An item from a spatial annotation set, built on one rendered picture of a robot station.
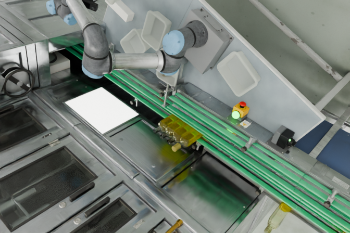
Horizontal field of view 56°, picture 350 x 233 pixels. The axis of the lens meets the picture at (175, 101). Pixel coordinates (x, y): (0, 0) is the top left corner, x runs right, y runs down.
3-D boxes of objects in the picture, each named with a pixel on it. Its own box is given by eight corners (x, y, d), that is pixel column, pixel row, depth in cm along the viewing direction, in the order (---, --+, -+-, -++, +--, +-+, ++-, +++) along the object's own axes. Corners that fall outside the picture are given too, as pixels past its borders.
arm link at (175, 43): (197, 35, 173) (180, 41, 164) (189, 54, 182) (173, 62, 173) (181, 22, 177) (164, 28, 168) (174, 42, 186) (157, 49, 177)
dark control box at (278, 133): (277, 134, 187) (270, 141, 182) (282, 124, 183) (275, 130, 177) (290, 142, 184) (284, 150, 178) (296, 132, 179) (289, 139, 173)
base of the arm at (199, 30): (192, 14, 183) (180, 18, 176) (212, 30, 178) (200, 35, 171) (183, 36, 193) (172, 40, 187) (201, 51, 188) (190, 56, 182)
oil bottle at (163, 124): (178, 115, 218) (155, 129, 203) (179, 108, 214) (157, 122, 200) (185, 119, 215) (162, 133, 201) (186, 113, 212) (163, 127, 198)
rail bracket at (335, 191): (331, 189, 163) (321, 204, 154) (337, 179, 159) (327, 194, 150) (339, 194, 161) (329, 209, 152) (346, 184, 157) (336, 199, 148)
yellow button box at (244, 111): (237, 110, 200) (230, 115, 195) (240, 101, 196) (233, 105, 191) (247, 116, 197) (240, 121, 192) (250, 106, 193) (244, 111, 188)
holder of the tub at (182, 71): (163, 78, 234) (156, 82, 229) (169, 43, 217) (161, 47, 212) (182, 90, 226) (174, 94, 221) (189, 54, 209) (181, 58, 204)
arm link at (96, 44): (92, 40, 146) (56, -19, 170) (89, 59, 153) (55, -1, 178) (116, 38, 152) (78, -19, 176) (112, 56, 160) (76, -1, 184)
